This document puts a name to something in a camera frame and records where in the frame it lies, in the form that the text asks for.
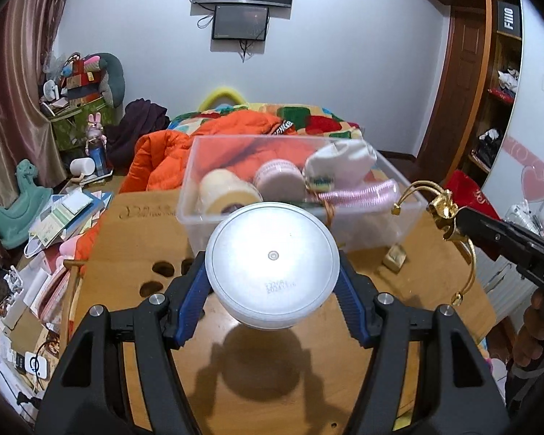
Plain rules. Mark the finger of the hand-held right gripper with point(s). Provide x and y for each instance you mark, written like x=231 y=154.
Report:
x=489 y=242
x=503 y=230

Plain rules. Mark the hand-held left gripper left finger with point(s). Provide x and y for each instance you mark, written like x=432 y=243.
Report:
x=192 y=299

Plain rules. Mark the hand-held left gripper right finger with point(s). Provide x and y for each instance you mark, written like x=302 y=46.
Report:
x=351 y=308

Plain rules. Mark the gold headband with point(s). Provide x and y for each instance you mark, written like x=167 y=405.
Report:
x=444 y=204

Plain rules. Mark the clear plastic storage box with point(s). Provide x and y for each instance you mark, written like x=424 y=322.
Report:
x=376 y=235

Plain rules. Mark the white round plastic jar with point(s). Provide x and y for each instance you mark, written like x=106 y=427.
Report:
x=272 y=258

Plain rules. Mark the cream tape roll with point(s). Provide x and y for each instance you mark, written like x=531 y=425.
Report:
x=222 y=190

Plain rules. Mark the pink round container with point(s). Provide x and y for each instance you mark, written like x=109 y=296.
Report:
x=279 y=181

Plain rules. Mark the white sock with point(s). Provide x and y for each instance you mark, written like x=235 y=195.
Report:
x=340 y=158

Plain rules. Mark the person's right hand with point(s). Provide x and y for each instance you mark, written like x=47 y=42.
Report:
x=532 y=330

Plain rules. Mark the red bag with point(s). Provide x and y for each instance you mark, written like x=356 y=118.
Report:
x=467 y=190

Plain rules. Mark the small gold box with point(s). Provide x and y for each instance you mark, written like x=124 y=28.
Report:
x=395 y=257

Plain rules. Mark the wooden desk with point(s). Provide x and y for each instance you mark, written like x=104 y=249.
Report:
x=272 y=380

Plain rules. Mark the white wardrobe with pink hearts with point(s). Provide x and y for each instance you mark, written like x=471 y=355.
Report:
x=539 y=122

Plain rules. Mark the wooden shelf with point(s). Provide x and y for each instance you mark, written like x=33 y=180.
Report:
x=503 y=99

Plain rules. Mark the orange puffer jacket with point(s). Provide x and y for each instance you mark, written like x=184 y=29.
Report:
x=163 y=158

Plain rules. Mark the wooden door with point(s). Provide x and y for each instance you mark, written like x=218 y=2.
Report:
x=458 y=90

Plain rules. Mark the pile of papers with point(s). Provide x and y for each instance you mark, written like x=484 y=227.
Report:
x=68 y=217

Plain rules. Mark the white power adapter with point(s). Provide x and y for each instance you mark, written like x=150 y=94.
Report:
x=37 y=365

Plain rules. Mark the white cup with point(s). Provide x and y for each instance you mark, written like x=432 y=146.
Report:
x=82 y=166

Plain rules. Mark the pink rabbit blue bottle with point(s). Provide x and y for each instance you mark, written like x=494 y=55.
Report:
x=96 y=149

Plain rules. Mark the dark purple cloth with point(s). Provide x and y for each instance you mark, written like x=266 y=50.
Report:
x=138 y=127

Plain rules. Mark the teal dinosaur plush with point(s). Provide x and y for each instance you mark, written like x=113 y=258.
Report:
x=18 y=217

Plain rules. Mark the green storage box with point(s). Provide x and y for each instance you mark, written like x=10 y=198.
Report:
x=72 y=127

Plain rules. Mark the grey plush cushion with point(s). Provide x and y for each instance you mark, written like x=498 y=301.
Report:
x=113 y=81

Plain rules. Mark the stack of colourful toy boxes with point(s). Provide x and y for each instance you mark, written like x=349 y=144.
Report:
x=79 y=75

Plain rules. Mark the small white fan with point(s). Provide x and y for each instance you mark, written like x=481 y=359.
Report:
x=50 y=89

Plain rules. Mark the pink curtain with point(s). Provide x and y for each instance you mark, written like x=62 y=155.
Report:
x=13 y=99

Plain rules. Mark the wooden stick frame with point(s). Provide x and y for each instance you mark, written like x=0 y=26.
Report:
x=71 y=303

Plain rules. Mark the small black wall monitor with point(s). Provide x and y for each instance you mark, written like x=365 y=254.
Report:
x=240 y=22

